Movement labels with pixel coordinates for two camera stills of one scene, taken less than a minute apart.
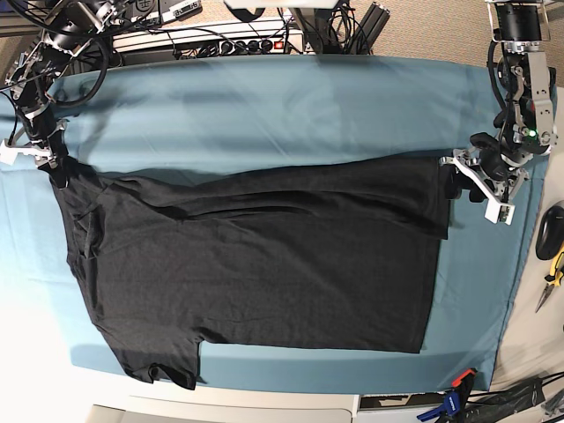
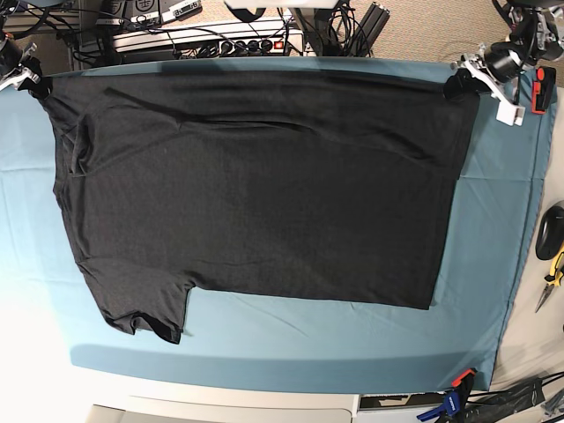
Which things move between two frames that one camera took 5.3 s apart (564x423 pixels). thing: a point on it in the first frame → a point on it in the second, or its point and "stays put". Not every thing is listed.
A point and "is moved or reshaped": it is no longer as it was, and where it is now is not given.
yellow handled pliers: (556, 270) stays put
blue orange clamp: (456, 400) stays put
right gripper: (493, 186) → (494, 64)
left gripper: (43, 136) → (11, 73)
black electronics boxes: (152, 14) stays put
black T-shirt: (327, 256) is moved or reshaped
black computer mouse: (550, 236) stays put
